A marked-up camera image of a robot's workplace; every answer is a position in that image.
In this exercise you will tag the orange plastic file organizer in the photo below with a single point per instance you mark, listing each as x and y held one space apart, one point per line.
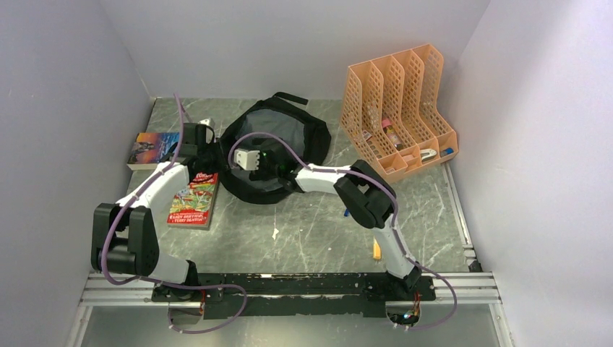
402 87

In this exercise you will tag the aluminium frame rail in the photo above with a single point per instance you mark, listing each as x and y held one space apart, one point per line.
470 288

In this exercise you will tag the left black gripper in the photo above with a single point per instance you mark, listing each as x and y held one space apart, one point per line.
218 150

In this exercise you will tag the yellow highlighter marker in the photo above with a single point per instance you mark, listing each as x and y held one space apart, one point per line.
376 251

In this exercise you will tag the red treehouse book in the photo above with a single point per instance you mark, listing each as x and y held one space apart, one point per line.
192 207

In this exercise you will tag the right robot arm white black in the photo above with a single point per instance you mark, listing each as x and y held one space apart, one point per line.
370 201

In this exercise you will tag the black student backpack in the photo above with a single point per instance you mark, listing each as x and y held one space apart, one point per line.
279 115

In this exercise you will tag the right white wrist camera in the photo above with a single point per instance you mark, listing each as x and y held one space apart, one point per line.
248 160

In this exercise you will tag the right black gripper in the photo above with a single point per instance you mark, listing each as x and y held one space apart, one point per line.
262 173

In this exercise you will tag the pink capped bottle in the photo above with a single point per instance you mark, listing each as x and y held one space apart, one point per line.
391 134

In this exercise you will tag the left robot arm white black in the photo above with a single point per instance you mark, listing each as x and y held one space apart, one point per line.
125 240

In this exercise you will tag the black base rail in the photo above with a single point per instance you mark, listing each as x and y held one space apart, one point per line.
291 294

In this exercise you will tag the silver stapler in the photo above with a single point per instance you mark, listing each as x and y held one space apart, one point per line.
427 155

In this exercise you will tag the blue orange paperback book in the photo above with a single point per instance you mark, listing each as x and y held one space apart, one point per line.
150 148

